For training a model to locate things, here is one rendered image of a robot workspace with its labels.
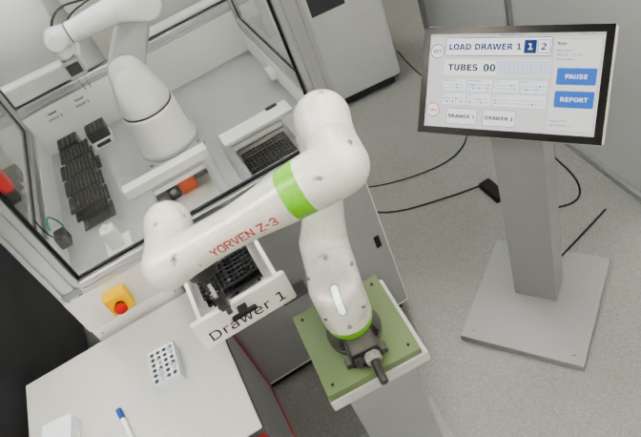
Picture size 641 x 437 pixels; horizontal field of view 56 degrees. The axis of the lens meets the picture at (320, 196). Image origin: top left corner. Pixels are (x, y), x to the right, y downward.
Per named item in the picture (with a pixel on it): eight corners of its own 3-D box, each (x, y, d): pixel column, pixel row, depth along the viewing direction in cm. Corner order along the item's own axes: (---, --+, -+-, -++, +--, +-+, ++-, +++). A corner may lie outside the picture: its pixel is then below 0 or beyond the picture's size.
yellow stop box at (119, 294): (136, 306, 186) (124, 292, 182) (115, 319, 185) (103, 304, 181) (134, 296, 190) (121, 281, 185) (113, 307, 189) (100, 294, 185)
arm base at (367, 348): (409, 376, 148) (405, 365, 144) (354, 403, 147) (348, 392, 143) (369, 297, 166) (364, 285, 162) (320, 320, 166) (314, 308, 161)
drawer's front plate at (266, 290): (297, 296, 172) (284, 272, 165) (208, 350, 168) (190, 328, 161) (295, 292, 173) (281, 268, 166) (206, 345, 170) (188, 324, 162)
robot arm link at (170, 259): (298, 194, 130) (269, 160, 123) (305, 230, 121) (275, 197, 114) (164, 270, 138) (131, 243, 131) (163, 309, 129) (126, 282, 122)
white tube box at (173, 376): (186, 379, 171) (179, 372, 168) (158, 393, 170) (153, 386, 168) (177, 346, 180) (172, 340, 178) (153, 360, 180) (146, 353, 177)
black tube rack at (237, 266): (265, 280, 177) (258, 267, 173) (213, 312, 175) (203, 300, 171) (241, 238, 194) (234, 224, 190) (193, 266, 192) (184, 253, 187)
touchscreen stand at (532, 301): (584, 371, 215) (576, 162, 148) (462, 340, 238) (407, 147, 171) (609, 262, 242) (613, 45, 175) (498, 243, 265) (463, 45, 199)
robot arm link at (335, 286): (363, 282, 163) (347, 239, 149) (380, 331, 152) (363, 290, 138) (319, 298, 163) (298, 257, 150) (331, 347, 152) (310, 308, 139)
